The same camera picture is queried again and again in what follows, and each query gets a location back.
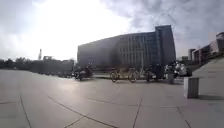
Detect grey paved plaza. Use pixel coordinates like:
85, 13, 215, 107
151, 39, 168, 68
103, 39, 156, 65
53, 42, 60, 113
0, 68, 224, 128

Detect pale concrete bollard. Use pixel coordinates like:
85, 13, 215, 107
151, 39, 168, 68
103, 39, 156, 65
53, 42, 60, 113
183, 76, 200, 99

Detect large dark glass building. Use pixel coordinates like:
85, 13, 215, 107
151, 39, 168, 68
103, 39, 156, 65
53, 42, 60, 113
76, 24, 177, 70

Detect row of parked two-wheelers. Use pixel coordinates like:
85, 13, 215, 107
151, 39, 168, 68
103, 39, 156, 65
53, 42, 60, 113
71, 60, 193, 84

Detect wide pale stone stairs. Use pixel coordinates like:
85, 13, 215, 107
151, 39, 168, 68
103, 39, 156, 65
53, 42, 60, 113
191, 56, 224, 100

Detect distant low buildings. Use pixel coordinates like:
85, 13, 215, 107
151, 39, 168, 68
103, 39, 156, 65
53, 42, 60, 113
181, 31, 224, 65

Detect distant thin tower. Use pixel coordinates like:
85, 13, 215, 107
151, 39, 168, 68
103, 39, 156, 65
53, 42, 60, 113
37, 48, 43, 61

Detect row of dark trees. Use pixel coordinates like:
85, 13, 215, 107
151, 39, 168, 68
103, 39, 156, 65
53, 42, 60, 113
0, 56, 76, 76

